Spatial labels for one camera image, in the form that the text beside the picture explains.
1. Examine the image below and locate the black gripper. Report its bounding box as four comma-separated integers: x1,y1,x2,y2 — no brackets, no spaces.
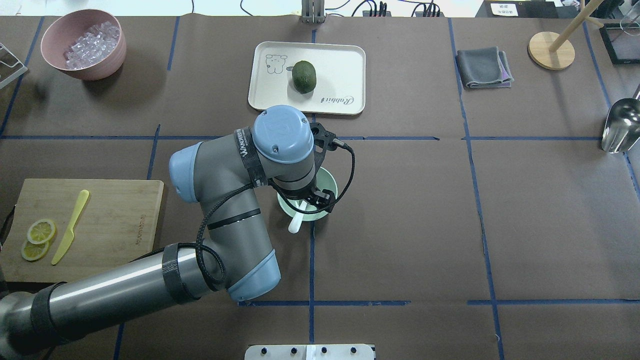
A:
272,122,337,211

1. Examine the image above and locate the green bowl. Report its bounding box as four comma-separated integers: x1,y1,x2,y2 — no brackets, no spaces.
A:
277,167,339,222

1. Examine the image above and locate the white plastic spoon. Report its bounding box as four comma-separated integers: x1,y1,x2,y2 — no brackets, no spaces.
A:
287,200,307,234

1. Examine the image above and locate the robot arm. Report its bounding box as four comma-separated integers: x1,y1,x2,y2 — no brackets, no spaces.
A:
1,105,352,360

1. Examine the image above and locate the white rabbit tray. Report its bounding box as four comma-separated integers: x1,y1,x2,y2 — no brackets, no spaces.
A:
247,41,366,116

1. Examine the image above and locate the green avocado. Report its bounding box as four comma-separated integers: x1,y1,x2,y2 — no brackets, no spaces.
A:
291,60,318,94

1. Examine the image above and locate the grey folded cloth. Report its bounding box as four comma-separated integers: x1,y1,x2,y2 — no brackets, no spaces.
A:
455,47,515,89

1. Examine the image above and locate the bamboo cutting board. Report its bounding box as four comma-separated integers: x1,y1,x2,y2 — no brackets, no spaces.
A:
1,178,165,283

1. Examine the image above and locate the wooden stand with pole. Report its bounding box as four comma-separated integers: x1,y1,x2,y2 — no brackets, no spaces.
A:
526,0,603,71

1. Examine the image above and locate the yellow plastic knife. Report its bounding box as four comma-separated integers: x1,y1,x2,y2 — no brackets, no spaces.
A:
50,189,90,266

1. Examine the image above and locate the metal scoop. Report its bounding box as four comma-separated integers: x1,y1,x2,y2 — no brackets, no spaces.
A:
601,88,640,154

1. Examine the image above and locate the lower lemon slice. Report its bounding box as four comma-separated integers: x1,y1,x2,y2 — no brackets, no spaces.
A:
20,240,50,262

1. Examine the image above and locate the grey metal bracket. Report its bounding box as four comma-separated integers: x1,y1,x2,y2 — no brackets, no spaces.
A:
301,0,326,24

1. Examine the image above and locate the black power strip with cables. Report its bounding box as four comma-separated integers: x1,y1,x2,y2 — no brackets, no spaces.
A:
362,0,445,18

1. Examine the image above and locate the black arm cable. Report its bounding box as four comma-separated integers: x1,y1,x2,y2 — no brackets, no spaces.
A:
195,139,356,293

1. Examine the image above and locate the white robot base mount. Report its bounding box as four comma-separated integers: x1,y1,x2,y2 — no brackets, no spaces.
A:
244,343,377,360

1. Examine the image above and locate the white wire rack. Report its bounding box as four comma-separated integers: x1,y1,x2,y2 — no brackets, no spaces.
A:
0,43,28,89

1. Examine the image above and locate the black frame box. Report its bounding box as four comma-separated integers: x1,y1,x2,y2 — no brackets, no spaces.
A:
599,23,640,65

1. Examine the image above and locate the metal cutting board handle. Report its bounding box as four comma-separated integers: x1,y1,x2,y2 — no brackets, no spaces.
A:
0,205,16,249

